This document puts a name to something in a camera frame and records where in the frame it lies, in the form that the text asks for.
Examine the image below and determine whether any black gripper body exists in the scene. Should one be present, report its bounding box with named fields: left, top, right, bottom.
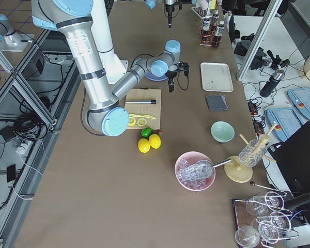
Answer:
left=165, top=70, right=178, bottom=81
left=165, top=3, right=175, bottom=18

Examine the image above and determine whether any blue plate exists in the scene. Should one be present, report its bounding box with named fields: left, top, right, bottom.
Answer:
left=145, top=73, right=167, bottom=82

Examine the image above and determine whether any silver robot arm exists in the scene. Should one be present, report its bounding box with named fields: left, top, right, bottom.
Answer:
left=32, top=1, right=181, bottom=136
left=145, top=0, right=178, bottom=28

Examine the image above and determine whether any steel muddler with black tip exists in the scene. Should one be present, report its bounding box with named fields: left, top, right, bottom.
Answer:
left=125, top=99, right=157, bottom=104

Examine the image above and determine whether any wooden cutting board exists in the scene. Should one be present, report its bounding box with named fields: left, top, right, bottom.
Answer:
left=125, top=89, right=162, bottom=130

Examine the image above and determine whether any dark tea bottle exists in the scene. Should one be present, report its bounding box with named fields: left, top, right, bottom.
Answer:
left=200, top=19, right=211, bottom=44
left=211, top=10, right=219, bottom=26
left=212, top=21, right=225, bottom=48

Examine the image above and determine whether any cream rabbit tray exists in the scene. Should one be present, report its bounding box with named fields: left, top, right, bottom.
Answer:
left=200, top=62, right=234, bottom=92

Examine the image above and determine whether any grey folded cloth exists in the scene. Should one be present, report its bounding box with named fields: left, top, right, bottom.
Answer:
left=206, top=95, right=228, bottom=112

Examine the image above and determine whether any lemon half slice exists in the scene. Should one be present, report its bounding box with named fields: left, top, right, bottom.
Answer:
left=136, top=118, right=147, bottom=127
left=128, top=116, right=136, bottom=127

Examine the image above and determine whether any yellow plastic knife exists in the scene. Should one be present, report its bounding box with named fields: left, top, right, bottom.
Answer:
left=129, top=113, right=156, bottom=120

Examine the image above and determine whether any green lime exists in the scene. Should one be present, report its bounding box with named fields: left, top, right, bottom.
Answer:
left=141, top=127, right=152, bottom=138

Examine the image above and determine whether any yellow lemon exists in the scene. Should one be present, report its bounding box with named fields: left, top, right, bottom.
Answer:
left=148, top=134, right=162, bottom=149
left=137, top=138, right=150, bottom=153

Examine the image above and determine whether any mint green bowl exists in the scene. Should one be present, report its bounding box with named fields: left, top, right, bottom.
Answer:
left=211, top=121, right=235, bottom=143

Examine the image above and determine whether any pink bowl with ice cubes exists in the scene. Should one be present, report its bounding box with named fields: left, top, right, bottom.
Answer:
left=175, top=151, right=216, bottom=191

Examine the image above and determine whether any metal ice scoop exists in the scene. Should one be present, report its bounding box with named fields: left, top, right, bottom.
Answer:
left=181, top=158, right=231, bottom=181

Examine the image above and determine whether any black thermos bottle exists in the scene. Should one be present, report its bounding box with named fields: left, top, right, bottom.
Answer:
left=260, top=69, right=285, bottom=97

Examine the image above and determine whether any clear textured glass cup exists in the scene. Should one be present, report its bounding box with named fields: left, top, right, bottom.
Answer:
left=239, top=139, right=267, bottom=167

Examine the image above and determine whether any wooden cup rack stand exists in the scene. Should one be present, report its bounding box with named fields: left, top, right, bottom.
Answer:
left=224, top=123, right=276, bottom=183

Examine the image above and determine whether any blue teach pendant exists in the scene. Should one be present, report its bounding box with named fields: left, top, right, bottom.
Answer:
left=266, top=107, right=304, bottom=142
left=287, top=87, right=310, bottom=120

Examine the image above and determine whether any wine glass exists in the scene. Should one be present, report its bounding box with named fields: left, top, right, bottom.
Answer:
left=235, top=226, right=260, bottom=247
left=264, top=191, right=284, bottom=211
left=246, top=196, right=269, bottom=216
left=269, top=211, right=291, bottom=233

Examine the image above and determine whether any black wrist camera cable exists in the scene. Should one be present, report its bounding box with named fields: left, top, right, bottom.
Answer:
left=176, top=72, right=190, bottom=91

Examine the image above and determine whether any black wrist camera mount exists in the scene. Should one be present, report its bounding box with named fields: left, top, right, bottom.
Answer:
left=178, top=61, right=189, bottom=77

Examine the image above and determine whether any copper wire bottle rack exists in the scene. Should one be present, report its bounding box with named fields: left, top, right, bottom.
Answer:
left=199, top=18, right=224, bottom=48

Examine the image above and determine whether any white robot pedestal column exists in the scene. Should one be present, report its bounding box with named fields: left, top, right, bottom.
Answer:
left=91, top=0, right=129, bottom=85

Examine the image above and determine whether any aluminium frame post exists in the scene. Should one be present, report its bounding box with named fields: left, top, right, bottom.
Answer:
left=237, top=0, right=282, bottom=82

